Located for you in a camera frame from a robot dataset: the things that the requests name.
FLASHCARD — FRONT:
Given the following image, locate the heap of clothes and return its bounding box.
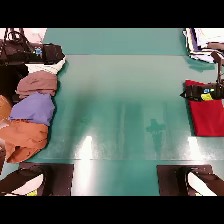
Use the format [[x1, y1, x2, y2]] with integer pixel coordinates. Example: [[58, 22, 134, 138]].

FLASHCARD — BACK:
[[182, 27, 224, 65]]

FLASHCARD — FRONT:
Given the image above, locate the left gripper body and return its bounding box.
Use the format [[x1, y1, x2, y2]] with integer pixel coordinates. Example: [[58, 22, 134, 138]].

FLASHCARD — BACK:
[[40, 43, 66, 65]]

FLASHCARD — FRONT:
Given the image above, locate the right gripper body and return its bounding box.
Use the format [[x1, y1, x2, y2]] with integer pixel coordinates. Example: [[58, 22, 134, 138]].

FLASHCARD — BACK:
[[179, 83, 217, 101]]

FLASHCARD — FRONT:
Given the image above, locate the brown garment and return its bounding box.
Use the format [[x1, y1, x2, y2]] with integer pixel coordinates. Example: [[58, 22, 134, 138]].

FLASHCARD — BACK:
[[15, 70, 60, 100]]

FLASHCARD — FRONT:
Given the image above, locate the white garment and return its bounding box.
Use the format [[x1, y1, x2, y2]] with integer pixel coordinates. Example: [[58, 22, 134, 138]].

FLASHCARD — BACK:
[[24, 55, 68, 76]]

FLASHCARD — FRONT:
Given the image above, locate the red T-shirt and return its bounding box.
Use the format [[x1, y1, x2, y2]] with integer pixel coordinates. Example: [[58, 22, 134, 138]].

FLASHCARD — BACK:
[[184, 79, 224, 138]]

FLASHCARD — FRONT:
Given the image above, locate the tan garment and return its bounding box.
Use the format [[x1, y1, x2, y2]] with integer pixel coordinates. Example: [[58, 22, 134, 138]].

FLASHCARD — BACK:
[[0, 94, 13, 122]]

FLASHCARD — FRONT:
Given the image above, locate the blue garment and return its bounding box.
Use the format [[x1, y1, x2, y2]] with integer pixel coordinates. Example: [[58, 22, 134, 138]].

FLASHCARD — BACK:
[[8, 92, 56, 127]]

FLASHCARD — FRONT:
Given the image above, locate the orange garment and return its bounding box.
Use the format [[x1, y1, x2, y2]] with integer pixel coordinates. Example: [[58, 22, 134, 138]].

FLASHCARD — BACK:
[[0, 118, 51, 164]]

